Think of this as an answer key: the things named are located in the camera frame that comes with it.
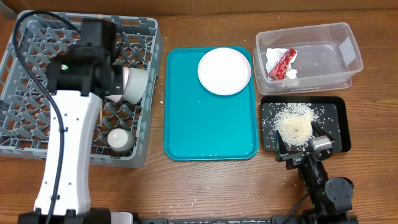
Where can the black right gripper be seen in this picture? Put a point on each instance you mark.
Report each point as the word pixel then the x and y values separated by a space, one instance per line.
pixel 300 157

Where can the pile of rice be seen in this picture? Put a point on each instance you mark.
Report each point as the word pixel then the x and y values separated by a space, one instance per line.
pixel 292 121

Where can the red snack wrapper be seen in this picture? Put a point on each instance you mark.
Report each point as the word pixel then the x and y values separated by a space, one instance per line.
pixel 283 63

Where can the white tissue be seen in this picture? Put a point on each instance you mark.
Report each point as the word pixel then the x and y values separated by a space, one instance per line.
pixel 273 56

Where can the large white plate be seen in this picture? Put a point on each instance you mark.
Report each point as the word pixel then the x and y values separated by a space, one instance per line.
pixel 224 71

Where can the grey bowl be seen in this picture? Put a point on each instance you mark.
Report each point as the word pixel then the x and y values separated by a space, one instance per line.
pixel 137 80

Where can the white paper cup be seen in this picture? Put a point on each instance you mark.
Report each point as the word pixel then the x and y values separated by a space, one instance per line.
pixel 120 140

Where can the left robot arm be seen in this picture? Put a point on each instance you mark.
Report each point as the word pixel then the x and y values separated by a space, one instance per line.
pixel 77 83

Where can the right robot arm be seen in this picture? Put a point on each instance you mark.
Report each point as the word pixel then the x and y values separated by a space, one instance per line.
pixel 328 200

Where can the black waste tray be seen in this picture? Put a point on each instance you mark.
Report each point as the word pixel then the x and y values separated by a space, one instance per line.
pixel 331 112

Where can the clear plastic bin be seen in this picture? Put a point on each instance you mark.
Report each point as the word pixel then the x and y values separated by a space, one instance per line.
pixel 327 57

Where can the teal plastic tray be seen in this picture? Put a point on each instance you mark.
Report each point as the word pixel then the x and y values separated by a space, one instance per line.
pixel 200 125

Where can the grey dish rack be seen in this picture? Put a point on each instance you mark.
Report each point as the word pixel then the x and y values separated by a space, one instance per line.
pixel 25 115

